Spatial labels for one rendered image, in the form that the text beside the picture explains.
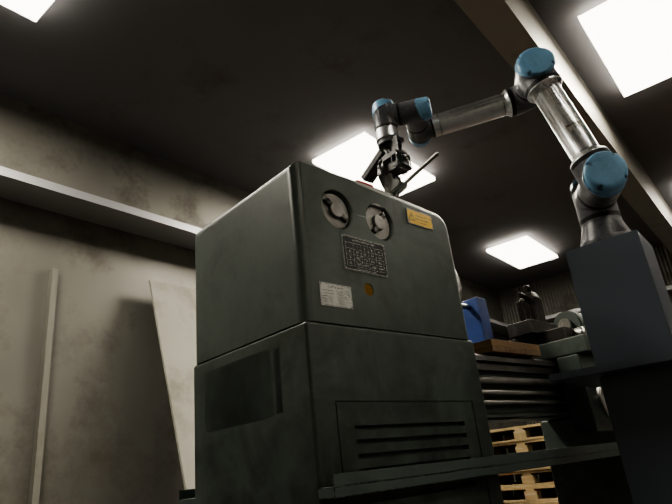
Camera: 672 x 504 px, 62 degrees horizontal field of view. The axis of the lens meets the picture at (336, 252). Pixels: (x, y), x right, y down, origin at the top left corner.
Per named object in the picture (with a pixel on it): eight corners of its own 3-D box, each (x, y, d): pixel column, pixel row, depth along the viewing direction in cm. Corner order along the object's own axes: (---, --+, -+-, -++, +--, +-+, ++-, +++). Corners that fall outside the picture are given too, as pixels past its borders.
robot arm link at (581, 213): (616, 222, 175) (604, 184, 180) (626, 204, 162) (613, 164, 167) (576, 229, 177) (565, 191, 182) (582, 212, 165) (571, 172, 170)
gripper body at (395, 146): (397, 164, 172) (391, 131, 176) (377, 176, 178) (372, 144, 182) (413, 171, 177) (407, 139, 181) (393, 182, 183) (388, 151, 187)
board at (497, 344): (493, 351, 175) (490, 338, 176) (407, 373, 199) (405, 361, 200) (541, 356, 194) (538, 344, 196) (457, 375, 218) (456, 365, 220)
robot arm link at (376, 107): (393, 93, 183) (368, 99, 185) (398, 121, 179) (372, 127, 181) (397, 107, 191) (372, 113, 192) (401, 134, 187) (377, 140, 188)
